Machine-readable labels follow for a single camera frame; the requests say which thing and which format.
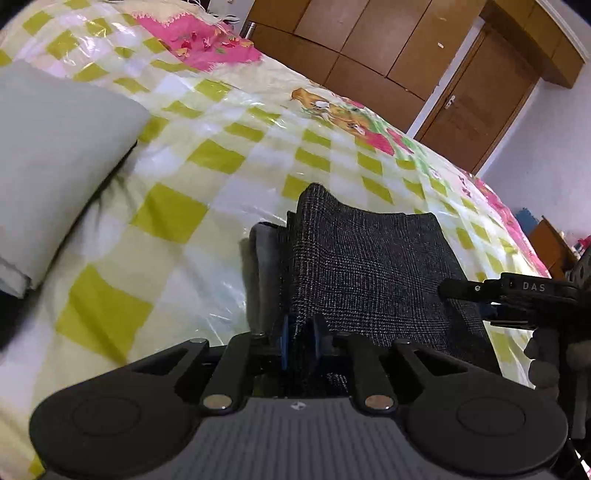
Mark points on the person's right hand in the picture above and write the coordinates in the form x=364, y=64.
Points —
x=547, y=360

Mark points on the blue foam mat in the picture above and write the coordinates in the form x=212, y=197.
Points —
x=526, y=221

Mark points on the wooden wardrobe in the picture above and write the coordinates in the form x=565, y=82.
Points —
x=369, y=41

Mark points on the grey pillow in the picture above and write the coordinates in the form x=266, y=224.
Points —
x=55, y=161

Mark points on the wooden desk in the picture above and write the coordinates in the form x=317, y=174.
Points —
x=551, y=249

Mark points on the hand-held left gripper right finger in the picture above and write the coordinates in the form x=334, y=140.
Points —
x=317, y=344

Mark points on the dark grey checked pants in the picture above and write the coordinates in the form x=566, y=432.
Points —
x=369, y=263

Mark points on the wooden door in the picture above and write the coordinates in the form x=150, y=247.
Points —
x=485, y=101

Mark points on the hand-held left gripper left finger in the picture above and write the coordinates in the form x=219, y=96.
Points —
x=285, y=344

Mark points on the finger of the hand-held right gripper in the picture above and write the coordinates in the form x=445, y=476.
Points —
x=515, y=316
x=489, y=290

